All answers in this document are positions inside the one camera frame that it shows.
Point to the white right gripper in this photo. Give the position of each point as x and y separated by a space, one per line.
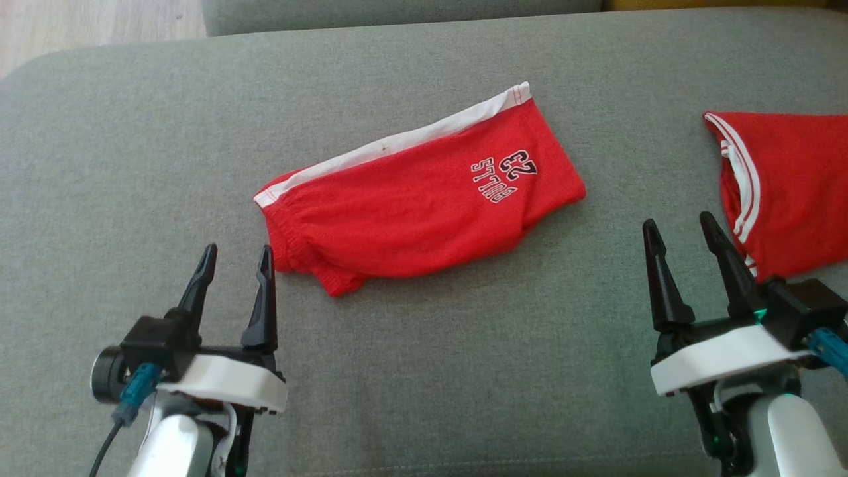
715 358

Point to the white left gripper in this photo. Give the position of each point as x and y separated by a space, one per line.
225 381

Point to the red basketball jersey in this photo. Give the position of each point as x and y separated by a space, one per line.
801 185

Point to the red shorts with white waistband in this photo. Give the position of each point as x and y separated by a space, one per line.
411 212

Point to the grey sofa seat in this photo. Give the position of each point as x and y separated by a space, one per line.
132 132

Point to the yellow sofa cushion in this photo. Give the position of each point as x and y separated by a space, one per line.
729 4

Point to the wide grey sofa back cushion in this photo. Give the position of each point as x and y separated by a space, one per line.
397 13

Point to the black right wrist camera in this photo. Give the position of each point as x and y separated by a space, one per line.
805 308

